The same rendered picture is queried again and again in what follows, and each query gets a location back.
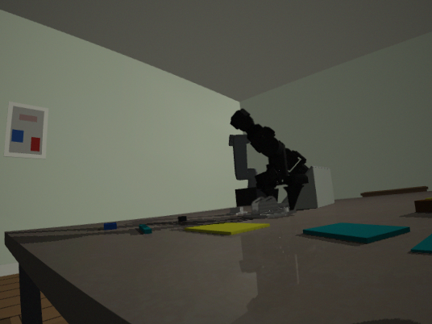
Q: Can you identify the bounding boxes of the brown rectangular bar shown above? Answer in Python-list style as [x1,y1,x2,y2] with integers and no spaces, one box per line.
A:
[414,199,432,213]

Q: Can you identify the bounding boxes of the yellow flat plate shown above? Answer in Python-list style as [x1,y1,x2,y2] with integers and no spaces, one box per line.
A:
[185,222,270,235]

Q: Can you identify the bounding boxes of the teal rectangular block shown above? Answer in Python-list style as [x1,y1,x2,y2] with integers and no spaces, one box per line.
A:
[139,224,152,234]

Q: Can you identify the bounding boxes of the small blue block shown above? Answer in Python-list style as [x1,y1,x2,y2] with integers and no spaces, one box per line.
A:
[104,222,117,231]

